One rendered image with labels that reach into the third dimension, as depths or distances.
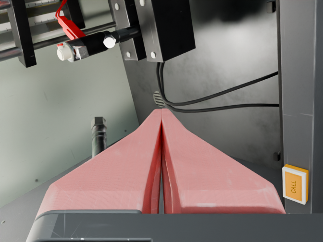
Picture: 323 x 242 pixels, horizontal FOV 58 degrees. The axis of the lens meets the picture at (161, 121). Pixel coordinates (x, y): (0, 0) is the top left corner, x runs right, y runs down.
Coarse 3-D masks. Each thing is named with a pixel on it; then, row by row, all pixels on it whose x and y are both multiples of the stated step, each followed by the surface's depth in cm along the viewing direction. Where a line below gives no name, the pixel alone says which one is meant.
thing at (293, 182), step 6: (294, 168) 39; (300, 168) 38; (288, 174) 39; (294, 174) 38; (306, 174) 38; (288, 180) 39; (294, 180) 39; (300, 180) 38; (306, 180) 38; (288, 186) 40; (294, 186) 39; (300, 186) 38; (306, 186) 38; (288, 192) 40; (294, 192) 39; (300, 192) 39; (306, 192) 39; (294, 198) 40; (300, 198) 39; (306, 198) 39
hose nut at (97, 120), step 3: (96, 117) 40; (99, 117) 40; (102, 117) 40; (93, 120) 40; (96, 120) 40; (99, 120) 40; (102, 120) 40; (105, 120) 41; (93, 123) 40; (96, 123) 39; (99, 123) 39; (102, 123) 40; (105, 123) 40; (93, 126) 40; (105, 126) 40
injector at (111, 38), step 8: (136, 24) 46; (104, 32) 42; (112, 32) 43; (120, 32) 44; (128, 32) 44; (136, 32) 45; (72, 40) 39; (80, 40) 39; (88, 40) 40; (96, 40) 41; (104, 40) 41; (112, 40) 40; (120, 40) 44; (72, 48) 38; (88, 48) 40; (96, 48) 41; (104, 48) 42; (72, 56) 39
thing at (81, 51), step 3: (78, 48) 36; (81, 48) 36; (84, 48) 36; (78, 51) 36; (81, 51) 36; (84, 51) 36; (81, 54) 36; (84, 54) 36; (81, 57) 36; (84, 57) 37
